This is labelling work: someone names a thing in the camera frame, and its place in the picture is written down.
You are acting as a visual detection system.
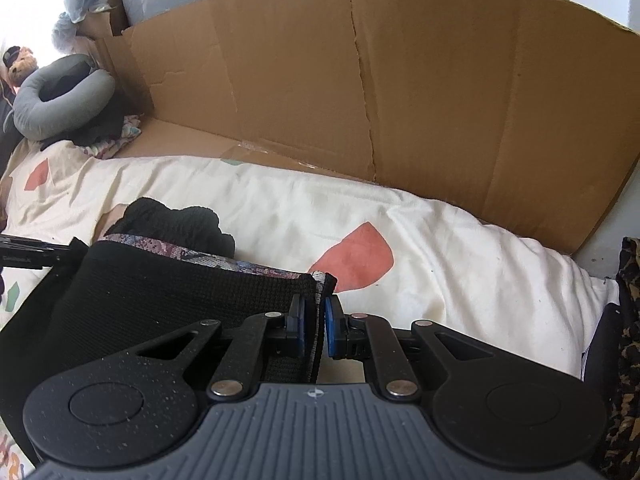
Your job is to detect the folded brown cardboard sheet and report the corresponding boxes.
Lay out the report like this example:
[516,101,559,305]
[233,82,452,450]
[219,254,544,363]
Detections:
[95,0,640,256]

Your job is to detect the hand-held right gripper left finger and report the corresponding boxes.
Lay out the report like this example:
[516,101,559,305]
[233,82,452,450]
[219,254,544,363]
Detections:
[130,294,307,401]

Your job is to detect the leopard print cloth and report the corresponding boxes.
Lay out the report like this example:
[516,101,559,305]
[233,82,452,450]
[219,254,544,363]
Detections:
[582,237,640,480]

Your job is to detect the black cloth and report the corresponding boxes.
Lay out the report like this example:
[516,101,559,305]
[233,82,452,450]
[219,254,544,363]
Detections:
[40,95,131,151]

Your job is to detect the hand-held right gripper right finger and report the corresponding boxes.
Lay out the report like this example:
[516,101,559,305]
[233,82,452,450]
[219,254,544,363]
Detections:
[326,295,493,401]

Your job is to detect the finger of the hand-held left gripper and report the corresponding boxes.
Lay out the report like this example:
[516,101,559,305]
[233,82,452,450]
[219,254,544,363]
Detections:
[47,244,76,266]

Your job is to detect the black patterned drawstring shorts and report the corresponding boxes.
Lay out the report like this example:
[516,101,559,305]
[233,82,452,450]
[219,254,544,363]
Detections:
[0,197,337,466]

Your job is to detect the brown plush toy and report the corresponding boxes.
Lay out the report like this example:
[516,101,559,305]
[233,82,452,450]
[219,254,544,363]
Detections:
[2,46,40,86]

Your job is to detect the grey neck pillow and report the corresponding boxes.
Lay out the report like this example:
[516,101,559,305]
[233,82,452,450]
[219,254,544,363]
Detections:
[12,54,116,141]

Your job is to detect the cream bear print blanket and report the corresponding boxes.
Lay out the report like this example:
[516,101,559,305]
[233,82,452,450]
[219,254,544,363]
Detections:
[0,137,621,480]

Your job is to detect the pastel floral cloth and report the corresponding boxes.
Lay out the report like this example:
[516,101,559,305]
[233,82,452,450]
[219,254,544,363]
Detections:
[82,115,143,161]

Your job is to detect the pale blue-grey cloth bundle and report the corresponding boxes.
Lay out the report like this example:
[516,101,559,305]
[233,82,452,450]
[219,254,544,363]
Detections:
[52,10,98,56]

